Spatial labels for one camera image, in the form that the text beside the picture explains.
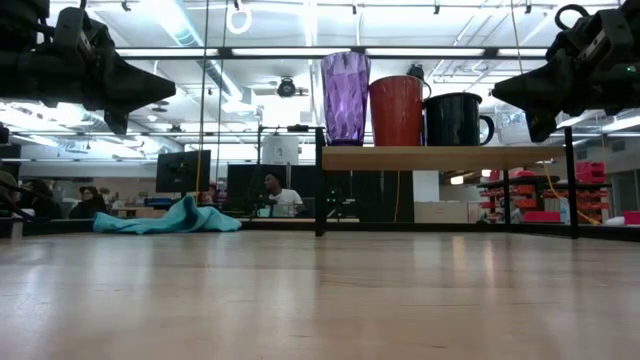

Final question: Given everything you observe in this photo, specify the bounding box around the black partition panel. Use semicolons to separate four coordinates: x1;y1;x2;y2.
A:
324;170;415;224
227;163;321;214

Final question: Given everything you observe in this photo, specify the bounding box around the white box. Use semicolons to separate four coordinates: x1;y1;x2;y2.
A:
261;135;301;166

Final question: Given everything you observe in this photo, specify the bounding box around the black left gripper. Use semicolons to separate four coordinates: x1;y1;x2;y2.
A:
0;7;177;135

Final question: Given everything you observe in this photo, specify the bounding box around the white ring light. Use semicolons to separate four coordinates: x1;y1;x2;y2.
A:
225;0;254;35

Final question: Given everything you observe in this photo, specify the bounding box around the orange mug white inside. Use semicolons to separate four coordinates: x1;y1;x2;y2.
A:
368;74;433;147

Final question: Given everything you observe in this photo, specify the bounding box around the turquoise blue cloth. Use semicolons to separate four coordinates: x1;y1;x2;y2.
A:
93;194;242;235

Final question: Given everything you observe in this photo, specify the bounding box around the black monitor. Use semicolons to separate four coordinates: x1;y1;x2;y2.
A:
155;149;212;194

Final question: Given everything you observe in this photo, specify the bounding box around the shelving rack with red bins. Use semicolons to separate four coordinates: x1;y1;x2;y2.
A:
477;159;617;226

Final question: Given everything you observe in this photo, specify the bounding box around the small clear plastic cup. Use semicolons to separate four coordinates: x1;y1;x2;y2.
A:
495;103;531;147

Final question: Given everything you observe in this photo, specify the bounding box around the wooden shelf black metal frame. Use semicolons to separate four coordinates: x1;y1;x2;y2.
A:
313;124;581;240

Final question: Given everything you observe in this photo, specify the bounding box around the black aluminium rig frame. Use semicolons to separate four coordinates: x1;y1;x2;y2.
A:
0;46;640;242

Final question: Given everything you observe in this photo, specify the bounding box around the dark blue enamel mug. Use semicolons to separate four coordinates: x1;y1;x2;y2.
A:
423;92;496;147

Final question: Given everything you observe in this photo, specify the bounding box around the person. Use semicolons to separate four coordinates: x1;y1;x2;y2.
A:
0;169;20;216
19;178;64;220
262;172;305;218
202;180;227;205
68;185;108;220

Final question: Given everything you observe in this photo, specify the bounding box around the purple faceted plastic tumbler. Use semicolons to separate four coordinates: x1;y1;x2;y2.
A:
320;51;372;147

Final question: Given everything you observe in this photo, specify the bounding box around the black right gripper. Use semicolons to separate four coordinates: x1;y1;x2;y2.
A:
492;9;640;143

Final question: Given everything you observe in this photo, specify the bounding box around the round black ceiling device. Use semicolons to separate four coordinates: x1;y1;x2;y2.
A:
276;76;298;99

